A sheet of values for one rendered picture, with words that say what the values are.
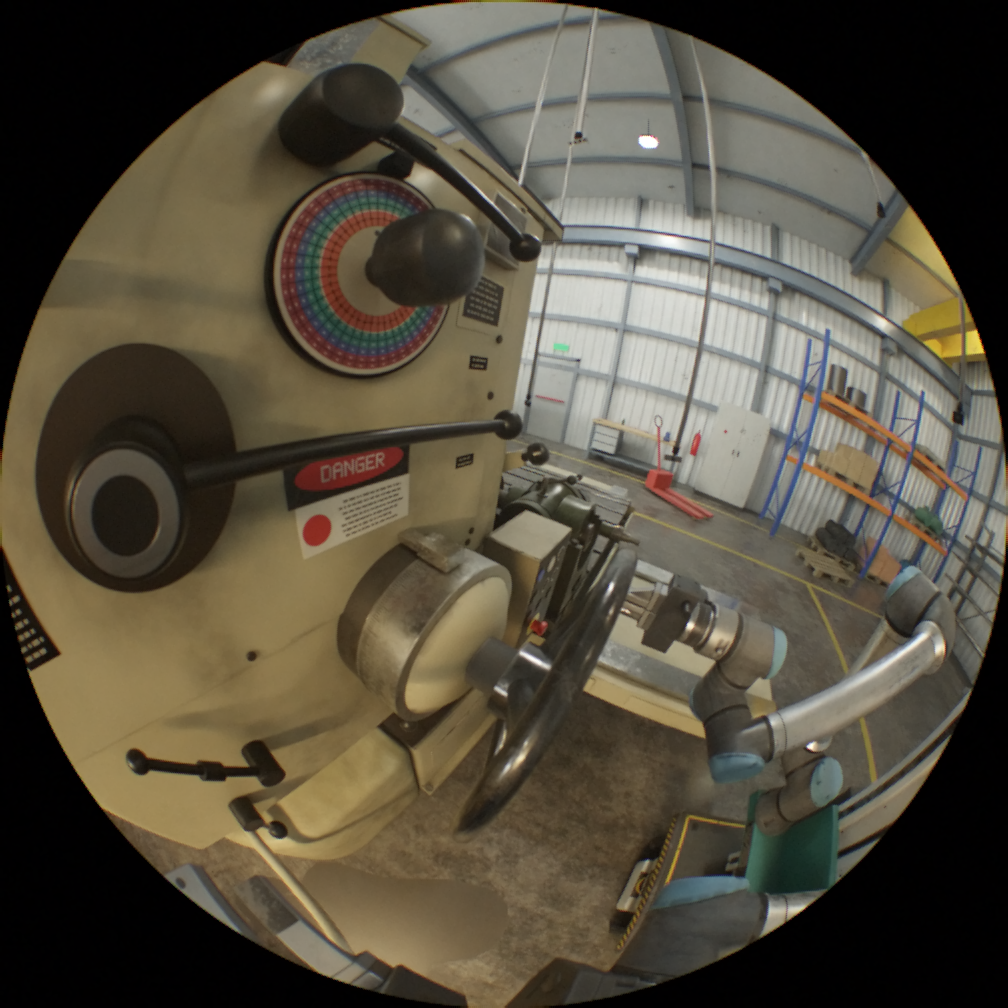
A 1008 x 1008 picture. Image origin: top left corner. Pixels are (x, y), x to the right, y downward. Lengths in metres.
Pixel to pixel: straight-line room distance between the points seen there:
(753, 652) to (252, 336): 0.68
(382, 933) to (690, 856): 1.20
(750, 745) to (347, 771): 0.96
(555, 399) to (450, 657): 7.84
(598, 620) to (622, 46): 7.18
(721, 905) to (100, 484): 0.47
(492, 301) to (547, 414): 7.81
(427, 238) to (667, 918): 0.52
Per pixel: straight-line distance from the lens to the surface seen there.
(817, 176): 8.34
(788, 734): 0.61
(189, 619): 0.29
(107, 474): 0.16
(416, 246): 0.19
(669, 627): 0.54
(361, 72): 0.26
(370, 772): 1.05
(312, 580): 0.31
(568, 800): 1.72
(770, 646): 0.58
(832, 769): 1.24
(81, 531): 0.17
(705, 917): 0.37
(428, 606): 0.30
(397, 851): 1.60
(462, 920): 1.63
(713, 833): 1.65
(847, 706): 0.67
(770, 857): 1.35
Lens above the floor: 1.59
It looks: 24 degrees down
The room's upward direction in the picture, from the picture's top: 10 degrees clockwise
